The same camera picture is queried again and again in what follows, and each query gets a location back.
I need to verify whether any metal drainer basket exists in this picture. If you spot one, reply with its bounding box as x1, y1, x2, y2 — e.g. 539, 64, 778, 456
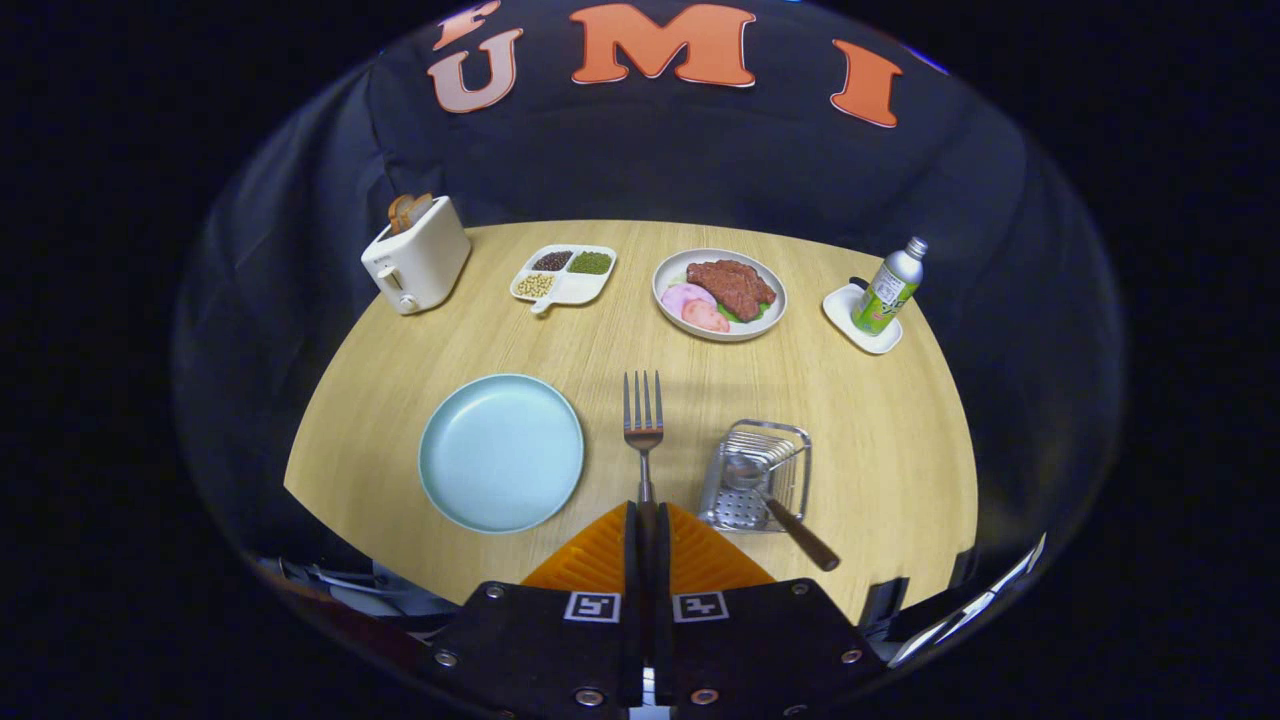
698, 419, 813, 534

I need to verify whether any pale pink ham slice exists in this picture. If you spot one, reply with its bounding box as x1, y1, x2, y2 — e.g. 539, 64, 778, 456
661, 283, 717, 319

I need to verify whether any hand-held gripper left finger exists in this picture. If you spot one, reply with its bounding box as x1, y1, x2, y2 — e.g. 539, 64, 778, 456
430, 500, 646, 713

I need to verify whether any metal fork with brown handle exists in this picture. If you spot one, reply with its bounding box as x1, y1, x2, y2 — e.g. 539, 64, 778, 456
623, 371, 665, 506

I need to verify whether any white round dinner plate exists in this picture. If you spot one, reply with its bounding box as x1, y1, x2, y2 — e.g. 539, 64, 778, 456
652, 248, 788, 343

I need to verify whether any light teal plate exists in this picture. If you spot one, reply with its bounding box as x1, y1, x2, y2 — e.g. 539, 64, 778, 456
418, 374, 586, 535

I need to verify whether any cream white toaster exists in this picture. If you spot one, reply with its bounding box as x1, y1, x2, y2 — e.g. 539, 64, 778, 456
361, 196, 472, 316

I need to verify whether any white square coaster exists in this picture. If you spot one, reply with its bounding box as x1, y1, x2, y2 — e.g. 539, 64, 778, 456
822, 282, 904, 355

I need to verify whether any white divided dish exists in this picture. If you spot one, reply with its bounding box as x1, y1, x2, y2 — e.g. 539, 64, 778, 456
509, 244, 618, 317

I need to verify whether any brown steak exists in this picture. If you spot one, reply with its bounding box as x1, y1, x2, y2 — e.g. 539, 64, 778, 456
686, 259, 777, 323

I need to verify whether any silver green drink bottle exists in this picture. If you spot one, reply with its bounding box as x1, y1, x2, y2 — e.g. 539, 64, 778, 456
851, 236, 929, 336

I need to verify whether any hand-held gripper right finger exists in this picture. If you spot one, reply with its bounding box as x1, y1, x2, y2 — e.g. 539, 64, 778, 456
652, 500, 887, 713

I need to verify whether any brown toast slice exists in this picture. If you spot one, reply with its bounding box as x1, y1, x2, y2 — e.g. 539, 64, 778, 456
388, 192, 434, 236

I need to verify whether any black table bracket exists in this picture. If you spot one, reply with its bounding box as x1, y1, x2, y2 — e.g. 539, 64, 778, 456
860, 578, 906, 627

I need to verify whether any metal spoon with brown handle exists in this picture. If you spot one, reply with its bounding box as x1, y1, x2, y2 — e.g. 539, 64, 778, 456
722, 452, 842, 573

